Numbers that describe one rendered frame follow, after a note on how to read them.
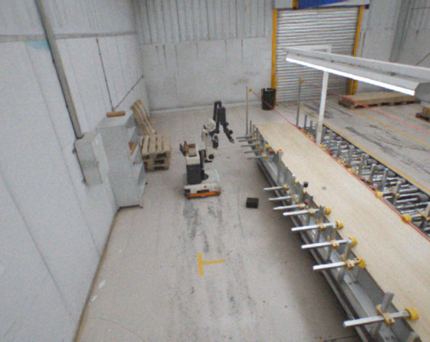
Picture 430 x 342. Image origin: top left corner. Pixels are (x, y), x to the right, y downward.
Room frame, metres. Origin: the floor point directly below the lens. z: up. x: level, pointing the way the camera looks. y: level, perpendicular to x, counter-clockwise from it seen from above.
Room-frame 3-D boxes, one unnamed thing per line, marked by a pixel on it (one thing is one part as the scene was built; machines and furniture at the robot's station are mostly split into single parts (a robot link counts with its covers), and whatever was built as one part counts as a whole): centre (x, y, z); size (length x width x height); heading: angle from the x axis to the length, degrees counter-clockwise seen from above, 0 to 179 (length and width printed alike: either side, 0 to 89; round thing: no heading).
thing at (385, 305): (1.11, -1.12, 0.93); 0.04 x 0.04 x 0.48; 4
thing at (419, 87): (2.89, -1.32, 2.34); 2.40 x 0.12 x 0.08; 4
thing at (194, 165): (4.49, 0.29, 0.59); 0.55 x 0.34 x 0.83; 4
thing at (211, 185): (4.49, 0.20, 0.16); 0.67 x 0.64 x 0.25; 94
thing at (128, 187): (4.44, 1.53, 0.78); 0.90 x 0.45 x 1.55; 4
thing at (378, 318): (1.07, -1.07, 0.95); 0.50 x 0.04 x 0.04; 94
